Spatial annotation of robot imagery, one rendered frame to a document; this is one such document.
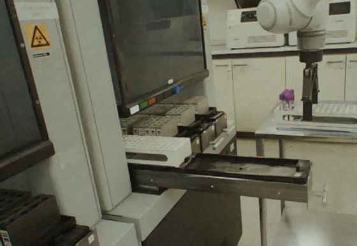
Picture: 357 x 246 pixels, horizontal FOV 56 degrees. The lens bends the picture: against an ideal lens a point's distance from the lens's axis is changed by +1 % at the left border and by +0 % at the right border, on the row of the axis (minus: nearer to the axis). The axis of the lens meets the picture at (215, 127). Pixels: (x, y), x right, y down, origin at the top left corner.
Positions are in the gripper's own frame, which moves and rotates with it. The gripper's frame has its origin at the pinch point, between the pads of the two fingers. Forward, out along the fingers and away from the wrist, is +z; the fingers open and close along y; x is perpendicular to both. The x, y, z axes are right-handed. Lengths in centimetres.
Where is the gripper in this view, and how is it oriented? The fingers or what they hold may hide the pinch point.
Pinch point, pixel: (310, 109)
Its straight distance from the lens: 119.4
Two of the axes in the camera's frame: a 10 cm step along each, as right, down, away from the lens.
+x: -9.0, -0.6, 4.3
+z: 0.8, 9.5, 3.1
